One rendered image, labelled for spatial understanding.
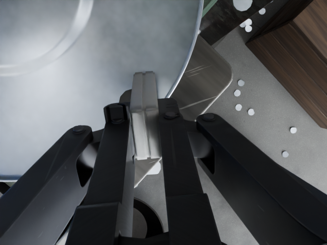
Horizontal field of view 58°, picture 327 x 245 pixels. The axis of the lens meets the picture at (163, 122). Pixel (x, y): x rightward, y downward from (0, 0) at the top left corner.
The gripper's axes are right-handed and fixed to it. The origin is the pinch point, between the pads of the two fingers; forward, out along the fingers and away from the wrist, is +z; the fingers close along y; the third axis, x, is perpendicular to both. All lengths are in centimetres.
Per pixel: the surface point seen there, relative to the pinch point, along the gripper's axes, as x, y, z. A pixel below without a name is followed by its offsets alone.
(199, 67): 1.1, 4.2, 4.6
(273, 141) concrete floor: -46, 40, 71
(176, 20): 4.5, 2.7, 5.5
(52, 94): 0.2, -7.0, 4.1
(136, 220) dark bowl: -69, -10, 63
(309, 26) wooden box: -4, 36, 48
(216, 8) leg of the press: 1.4, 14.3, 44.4
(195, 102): -1.4, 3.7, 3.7
